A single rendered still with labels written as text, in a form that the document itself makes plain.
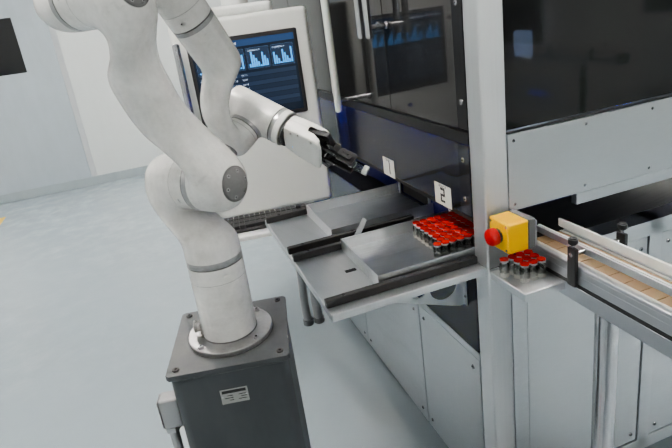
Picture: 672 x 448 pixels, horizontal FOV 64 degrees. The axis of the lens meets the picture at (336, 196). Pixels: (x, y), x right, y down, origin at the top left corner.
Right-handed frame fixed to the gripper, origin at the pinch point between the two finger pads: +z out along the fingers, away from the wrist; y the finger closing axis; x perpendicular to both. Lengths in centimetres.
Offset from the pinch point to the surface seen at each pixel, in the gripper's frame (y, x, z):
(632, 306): 0, 1, 64
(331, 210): -62, 15, -13
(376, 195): -65, 30, -4
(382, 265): -29.9, -5.7, 15.3
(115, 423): -146, -83, -60
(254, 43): -43, 50, -68
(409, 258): -30.7, 0.1, 20.2
